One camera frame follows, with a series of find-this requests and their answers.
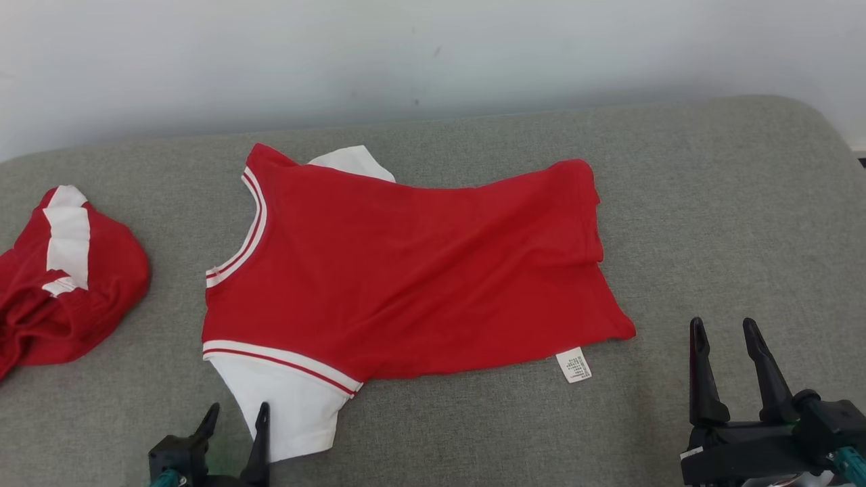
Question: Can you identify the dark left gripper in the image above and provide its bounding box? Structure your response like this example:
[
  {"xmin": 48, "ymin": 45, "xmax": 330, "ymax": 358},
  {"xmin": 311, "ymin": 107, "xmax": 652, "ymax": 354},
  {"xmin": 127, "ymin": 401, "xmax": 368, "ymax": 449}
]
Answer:
[{"xmin": 186, "ymin": 402, "xmax": 271, "ymax": 487}]

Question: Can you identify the red jersey number 23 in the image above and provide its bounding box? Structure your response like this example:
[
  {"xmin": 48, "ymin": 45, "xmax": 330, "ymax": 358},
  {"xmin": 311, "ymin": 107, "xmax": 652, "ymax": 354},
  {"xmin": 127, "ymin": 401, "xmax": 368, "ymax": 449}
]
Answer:
[{"xmin": 202, "ymin": 143, "xmax": 637, "ymax": 463}]

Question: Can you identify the red shorts white stripe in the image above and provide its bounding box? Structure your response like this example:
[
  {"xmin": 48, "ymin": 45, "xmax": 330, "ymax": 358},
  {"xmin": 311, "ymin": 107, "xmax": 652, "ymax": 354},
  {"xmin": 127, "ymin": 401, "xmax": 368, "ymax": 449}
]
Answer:
[{"xmin": 0, "ymin": 185, "xmax": 151, "ymax": 381}]

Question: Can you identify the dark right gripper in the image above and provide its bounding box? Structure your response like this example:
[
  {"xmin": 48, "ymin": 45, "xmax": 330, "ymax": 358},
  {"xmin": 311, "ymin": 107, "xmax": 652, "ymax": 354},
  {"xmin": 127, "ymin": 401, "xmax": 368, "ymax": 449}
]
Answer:
[{"xmin": 680, "ymin": 317, "xmax": 823, "ymax": 486}]

